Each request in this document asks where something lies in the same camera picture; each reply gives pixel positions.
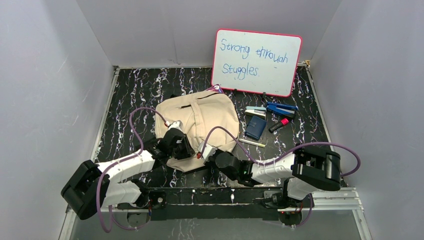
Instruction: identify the pink framed whiteboard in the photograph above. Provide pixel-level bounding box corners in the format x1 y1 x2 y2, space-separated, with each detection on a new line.
211 28 303 97

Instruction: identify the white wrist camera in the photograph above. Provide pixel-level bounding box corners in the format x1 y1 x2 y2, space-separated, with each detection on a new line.
168 120 183 132
197 142 217 161

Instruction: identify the blue black stapler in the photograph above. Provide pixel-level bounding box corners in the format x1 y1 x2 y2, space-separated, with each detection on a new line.
266 102 298 119

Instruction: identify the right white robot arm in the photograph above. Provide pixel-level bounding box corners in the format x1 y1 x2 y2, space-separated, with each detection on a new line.
197 145 341 209

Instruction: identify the white marker pale cap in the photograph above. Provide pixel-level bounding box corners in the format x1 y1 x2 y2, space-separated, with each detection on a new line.
238 138 266 148

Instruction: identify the red pink highlighter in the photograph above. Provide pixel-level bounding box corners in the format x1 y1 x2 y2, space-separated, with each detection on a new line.
268 118 290 133

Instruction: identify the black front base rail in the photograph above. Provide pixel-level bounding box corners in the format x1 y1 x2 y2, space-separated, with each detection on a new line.
145 187 299 222

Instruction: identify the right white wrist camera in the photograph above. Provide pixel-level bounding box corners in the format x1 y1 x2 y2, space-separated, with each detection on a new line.
197 142 217 161

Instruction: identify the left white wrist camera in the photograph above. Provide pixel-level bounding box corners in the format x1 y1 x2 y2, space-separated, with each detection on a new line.
168 120 183 132

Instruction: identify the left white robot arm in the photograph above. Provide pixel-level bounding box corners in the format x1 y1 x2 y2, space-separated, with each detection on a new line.
60 128 195 220

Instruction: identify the purple colouring book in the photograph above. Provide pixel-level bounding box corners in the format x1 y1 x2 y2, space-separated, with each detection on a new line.
206 84 223 93

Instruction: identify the light blue white stapler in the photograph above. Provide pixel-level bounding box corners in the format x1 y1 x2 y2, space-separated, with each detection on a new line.
244 106 267 119

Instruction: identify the beige canvas backpack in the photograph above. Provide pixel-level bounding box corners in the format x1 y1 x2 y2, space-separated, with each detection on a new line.
155 91 240 172

